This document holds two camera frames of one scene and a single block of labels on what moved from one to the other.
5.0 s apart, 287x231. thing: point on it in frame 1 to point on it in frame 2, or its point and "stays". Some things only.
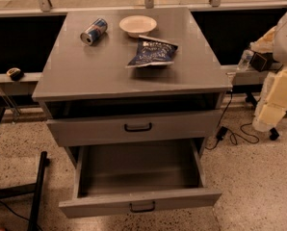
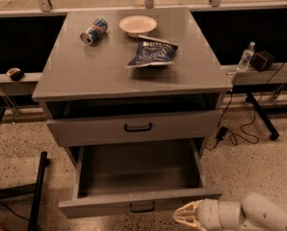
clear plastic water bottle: (245, 60) stays
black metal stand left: (36, 189) stays
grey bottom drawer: (134, 177) stays
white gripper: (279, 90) to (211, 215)
